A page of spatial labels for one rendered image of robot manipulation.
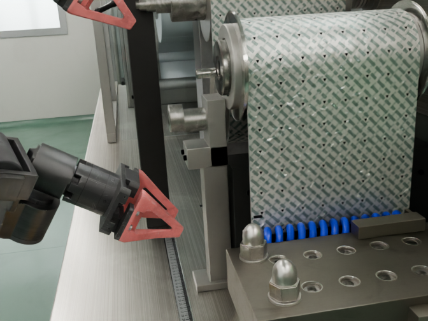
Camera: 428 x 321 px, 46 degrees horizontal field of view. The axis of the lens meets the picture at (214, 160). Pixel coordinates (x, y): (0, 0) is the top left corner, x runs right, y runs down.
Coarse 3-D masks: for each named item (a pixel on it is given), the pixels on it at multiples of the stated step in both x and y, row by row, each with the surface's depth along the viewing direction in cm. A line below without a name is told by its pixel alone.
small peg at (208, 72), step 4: (204, 68) 70; (208, 68) 70; (212, 68) 70; (196, 72) 70; (200, 72) 70; (204, 72) 70; (208, 72) 70; (212, 72) 70; (216, 72) 70; (196, 76) 70; (200, 76) 70; (204, 76) 70; (208, 76) 70; (212, 76) 70
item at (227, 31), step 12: (228, 24) 66; (228, 36) 65; (420, 36) 67; (420, 48) 67; (240, 60) 63; (420, 60) 67; (240, 72) 64; (420, 72) 68; (240, 84) 64; (228, 96) 69; (240, 96) 65; (228, 108) 70
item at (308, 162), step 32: (416, 96) 68; (256, 128) 66; (288, 128) 66; (320, 128) 67; (352, 128) 68; (384, 128) 69; (256, 160) 67; (288, 160) 68; (320, 160) 69; (352, 160) 69; (384, 160) 70; (256, 192) 68; (288, 192) 69; (320, 192) 70; (352, 192) 71; (384, 192) 72
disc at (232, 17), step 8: (232, 16) 65; (232, 24) 66; (240, 24) 63; (240, 32) 62; (240, 40) 63; (240, 48) 63; (248, 80) 62; (240, 104) 66; (232, 112) 72; (240, 112) 67; (240, 120) 69
